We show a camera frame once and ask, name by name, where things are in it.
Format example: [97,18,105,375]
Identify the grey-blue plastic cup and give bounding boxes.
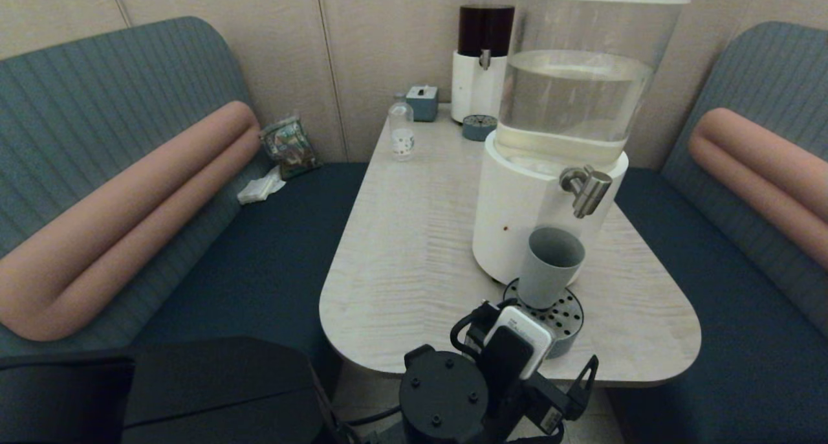
[517,227,587,311]

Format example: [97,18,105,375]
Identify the metal water dispenser tap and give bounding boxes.
[560,165,614,219]

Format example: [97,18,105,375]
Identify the large round perforated drip tray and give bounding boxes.
[503,277,585,359]

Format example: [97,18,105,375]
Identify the dark blue seat cushion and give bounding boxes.
[605,168,828,444]
[129,162,369,393]

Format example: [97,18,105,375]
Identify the large clear water dispenser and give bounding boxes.
[472,0,693,287]

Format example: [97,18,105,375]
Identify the small round drip tray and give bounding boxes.
[461,115,498,142]

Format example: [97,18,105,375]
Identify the clear bottle with white label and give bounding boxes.
[389,94,415,162]

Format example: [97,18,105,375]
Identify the dark drink dispenser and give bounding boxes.
[451,0,520,125]

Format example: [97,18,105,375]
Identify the blue-grey tissue box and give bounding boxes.
[406,85,440,122]

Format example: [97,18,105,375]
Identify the crumpled white tissue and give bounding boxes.
[237,166,287,205]

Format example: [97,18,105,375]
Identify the green printed snack bag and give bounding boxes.
[259,115,320,181]

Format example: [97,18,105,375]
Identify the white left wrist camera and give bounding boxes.
[482,305,555,381]

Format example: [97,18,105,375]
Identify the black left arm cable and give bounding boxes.
[343,300,502,430]

